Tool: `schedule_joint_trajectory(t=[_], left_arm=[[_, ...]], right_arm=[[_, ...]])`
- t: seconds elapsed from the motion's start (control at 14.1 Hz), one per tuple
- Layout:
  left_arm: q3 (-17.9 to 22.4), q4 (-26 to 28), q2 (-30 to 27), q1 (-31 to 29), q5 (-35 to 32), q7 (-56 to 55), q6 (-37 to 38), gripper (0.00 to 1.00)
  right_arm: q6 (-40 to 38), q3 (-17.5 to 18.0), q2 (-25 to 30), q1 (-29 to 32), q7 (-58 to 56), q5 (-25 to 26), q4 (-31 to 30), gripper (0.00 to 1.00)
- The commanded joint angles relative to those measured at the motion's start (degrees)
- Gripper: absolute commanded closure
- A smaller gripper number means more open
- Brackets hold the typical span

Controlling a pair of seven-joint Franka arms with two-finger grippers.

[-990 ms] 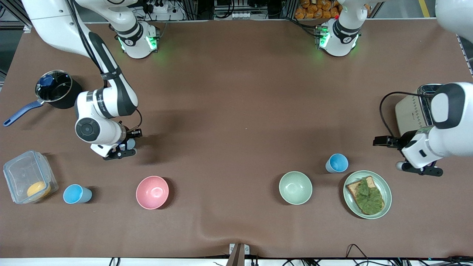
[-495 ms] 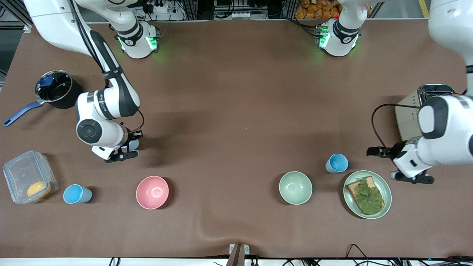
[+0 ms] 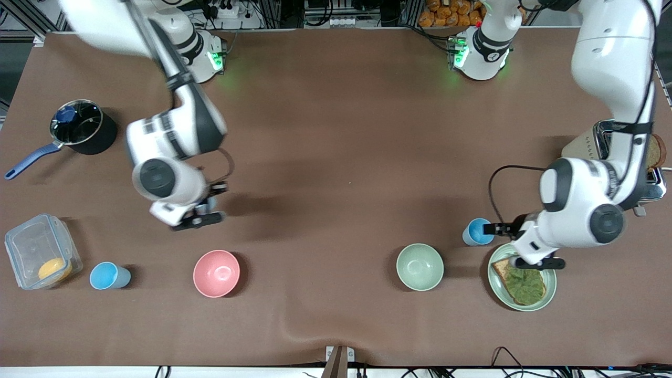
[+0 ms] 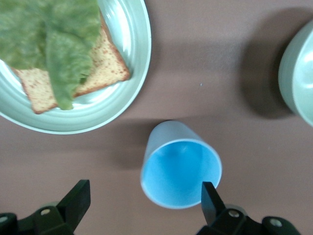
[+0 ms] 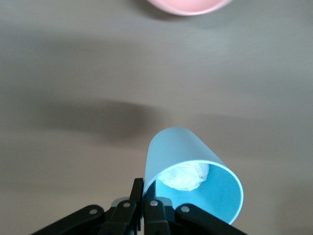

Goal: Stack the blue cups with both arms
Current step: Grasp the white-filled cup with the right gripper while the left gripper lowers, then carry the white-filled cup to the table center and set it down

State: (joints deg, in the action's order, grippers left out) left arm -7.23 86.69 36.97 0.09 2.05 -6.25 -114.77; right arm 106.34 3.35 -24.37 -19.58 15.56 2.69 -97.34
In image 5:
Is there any pink plastic bowl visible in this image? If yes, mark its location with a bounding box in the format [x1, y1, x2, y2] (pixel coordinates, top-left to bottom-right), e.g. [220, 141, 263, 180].
[145, 0, 233, 16]

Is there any white paper wad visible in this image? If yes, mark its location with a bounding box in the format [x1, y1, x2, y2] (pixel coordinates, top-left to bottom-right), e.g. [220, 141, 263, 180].
[156, 162, 211, 192]

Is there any light blue plastic cup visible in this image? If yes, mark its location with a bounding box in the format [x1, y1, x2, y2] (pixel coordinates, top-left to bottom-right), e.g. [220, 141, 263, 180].
[143, 126, 245, 225]

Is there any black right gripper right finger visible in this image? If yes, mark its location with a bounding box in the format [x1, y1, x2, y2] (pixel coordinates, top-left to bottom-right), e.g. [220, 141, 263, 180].
[143, 182, 248, 235]

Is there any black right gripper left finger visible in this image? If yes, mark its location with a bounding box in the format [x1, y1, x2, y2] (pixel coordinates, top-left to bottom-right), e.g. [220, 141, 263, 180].
[31, 178, 145, 235]

